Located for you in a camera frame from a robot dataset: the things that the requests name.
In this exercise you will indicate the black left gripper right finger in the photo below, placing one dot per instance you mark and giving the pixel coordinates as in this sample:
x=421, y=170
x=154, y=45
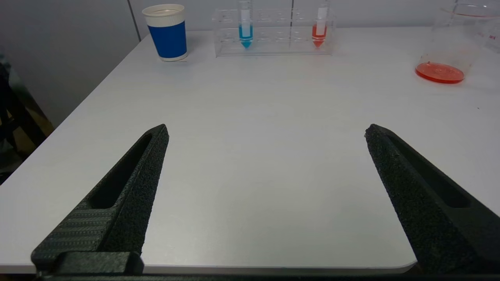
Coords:
x=437, y=210

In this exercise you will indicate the test tube with red pigment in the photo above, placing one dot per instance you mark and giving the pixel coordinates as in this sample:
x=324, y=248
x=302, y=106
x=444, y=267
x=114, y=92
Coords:
x=319, y=35

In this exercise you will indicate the test tube with blue pigment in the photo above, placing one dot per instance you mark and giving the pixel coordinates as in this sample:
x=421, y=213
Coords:
x=246, y=35

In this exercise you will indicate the clear acrylic test tube rack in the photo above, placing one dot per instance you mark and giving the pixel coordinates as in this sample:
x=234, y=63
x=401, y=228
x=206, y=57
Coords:
x=277, y=41

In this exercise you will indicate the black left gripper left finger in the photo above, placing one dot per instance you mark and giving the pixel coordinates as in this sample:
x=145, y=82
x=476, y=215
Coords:
x=113, y=210

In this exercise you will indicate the black framed wooden table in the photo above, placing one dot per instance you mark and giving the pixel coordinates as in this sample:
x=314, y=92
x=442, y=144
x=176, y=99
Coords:
x=15, y=113

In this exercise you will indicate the clear glass beaker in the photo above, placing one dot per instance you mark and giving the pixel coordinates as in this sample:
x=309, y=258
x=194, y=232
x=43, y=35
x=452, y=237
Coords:
x=441, y=72

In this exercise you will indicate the blue white paper cup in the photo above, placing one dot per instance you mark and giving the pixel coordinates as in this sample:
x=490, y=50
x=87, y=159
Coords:
x=168, y=39

